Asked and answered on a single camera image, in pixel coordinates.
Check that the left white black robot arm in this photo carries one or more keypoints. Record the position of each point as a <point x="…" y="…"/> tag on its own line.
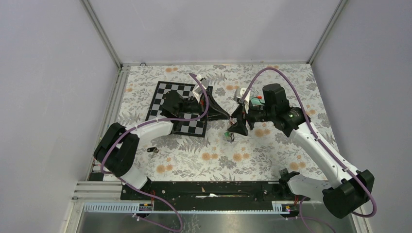
<point x="117" y="149"/>

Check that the floral patterned table mat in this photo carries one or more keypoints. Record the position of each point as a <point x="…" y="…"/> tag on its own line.
<point x="259" y="156"/>

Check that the keyring with coloured key tags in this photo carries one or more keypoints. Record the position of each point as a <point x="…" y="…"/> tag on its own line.
<point x="229" y="136"/>

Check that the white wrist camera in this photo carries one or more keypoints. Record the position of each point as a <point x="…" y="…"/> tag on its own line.
<point x="201" y="83"/>
<point x="242" y="96"/>

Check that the mint green flashlight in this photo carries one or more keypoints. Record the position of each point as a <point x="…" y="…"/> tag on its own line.
<point x="256" y="101"/>

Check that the black white chessboard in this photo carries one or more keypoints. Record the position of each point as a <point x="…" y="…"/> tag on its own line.
<point x="159" y="100"/>

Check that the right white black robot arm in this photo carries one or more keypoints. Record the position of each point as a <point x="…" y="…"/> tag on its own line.
<point x="345" y="188"/>

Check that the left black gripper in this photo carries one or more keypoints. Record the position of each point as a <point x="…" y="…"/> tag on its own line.
<point x="215" y="112"/>

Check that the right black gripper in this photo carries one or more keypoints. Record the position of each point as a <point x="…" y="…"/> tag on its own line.
<point x="240" y="127"/>

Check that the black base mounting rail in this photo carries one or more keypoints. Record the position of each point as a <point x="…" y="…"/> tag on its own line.
<point x="257" y="196"/>

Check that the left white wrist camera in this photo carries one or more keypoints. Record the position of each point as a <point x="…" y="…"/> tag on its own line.
<point x="201" y="83"/>

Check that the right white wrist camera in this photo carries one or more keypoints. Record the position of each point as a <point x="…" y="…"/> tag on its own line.
<point x="242" y="96"/>

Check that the key with black tag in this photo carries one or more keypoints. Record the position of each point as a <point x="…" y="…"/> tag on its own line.
<point x="153" y="150"/>

